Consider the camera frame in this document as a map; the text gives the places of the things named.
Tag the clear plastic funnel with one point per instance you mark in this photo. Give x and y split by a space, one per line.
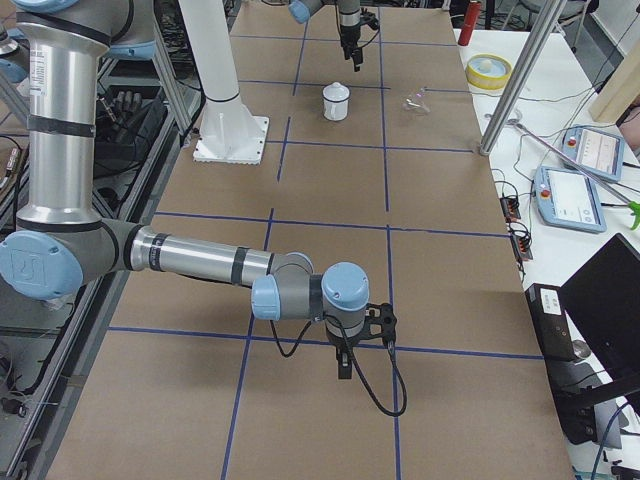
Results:
417 102

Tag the white mug lid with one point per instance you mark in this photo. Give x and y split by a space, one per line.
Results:
336 92

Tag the white enamel mug blue rim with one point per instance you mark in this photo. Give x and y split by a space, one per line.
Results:
335 110

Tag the red cylinder bottle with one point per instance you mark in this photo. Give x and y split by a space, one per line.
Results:
470 18

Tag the yellow tape roll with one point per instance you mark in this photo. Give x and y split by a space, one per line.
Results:
488 71

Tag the black box white label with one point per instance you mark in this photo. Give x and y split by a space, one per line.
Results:
584 403

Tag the lower orange connector block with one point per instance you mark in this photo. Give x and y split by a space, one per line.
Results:
521 247

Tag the orange connector block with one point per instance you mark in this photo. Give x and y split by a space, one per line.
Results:
510 208
521 247

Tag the upper orange connector block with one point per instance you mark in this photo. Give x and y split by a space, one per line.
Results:
510 208

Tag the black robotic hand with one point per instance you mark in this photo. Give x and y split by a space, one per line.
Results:
123 112

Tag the near teach pendant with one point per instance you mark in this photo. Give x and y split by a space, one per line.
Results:
568 199

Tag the teach pendant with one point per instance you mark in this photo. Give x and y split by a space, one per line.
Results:
568 199
598 151

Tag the black laptop monitor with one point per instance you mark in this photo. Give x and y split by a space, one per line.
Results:
602 300

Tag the far teach pendant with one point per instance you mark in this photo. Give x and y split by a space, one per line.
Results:
598 151

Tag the wooden board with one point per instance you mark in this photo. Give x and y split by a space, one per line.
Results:
620 91

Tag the metal grabber stick green tip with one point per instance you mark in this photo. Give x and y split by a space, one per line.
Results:
601 184

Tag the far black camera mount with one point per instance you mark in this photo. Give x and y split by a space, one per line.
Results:
368 18

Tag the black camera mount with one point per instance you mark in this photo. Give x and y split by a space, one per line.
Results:
368 18
380 323

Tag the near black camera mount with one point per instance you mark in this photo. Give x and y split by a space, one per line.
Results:
380 323

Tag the white pedestal column base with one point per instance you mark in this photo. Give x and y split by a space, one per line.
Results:
229 133

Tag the aluminium frame post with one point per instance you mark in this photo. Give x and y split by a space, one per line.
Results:
532 48

